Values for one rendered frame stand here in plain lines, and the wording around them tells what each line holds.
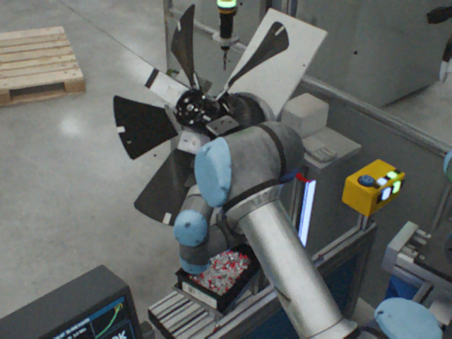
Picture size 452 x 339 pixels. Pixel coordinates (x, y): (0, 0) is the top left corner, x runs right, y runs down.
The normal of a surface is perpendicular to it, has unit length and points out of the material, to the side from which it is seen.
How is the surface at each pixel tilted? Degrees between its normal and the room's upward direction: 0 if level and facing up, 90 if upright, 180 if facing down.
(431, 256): 0
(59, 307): 15
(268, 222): 40
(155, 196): 52
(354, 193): 90
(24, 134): 0
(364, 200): 90
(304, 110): 0
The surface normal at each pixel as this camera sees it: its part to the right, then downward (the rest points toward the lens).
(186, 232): -0.21, 0.59
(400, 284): 0.03, -0.79
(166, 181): -0.01, -0.01
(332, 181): -0.76, 0.39
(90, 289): -0.14, -0.89
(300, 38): -0.56, -0.21
